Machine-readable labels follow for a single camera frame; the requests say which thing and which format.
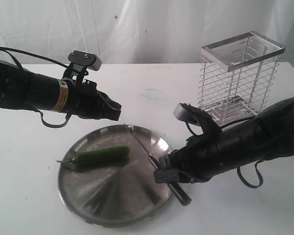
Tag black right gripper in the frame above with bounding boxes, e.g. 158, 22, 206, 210
153, 136, 217, 184

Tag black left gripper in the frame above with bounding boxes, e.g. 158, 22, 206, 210
66, 79, 122, 121

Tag black handled knife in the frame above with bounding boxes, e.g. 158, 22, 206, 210
124, 123, 192, 206

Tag green cucumber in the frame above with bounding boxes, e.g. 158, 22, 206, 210
56, 146, 130, 173

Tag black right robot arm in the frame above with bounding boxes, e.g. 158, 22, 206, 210
154, 97, 294, 183

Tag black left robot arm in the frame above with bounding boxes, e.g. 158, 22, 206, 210
0, 61, 122, 121

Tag round stainless steel plate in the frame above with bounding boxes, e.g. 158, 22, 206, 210
58, 124, 172, 220

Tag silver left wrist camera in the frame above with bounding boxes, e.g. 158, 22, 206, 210
68, 50, 102, 71

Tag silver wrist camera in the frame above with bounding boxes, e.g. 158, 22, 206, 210
68, 50, 102, 71
173, 103, 199, 126

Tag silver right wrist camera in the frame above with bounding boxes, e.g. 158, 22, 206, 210
173, 103, 199, 126

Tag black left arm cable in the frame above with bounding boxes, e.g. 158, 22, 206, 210
0, 46, 74, 128

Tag chrome wire utensil holder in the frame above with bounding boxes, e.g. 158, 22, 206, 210
197, 31, 285, 125

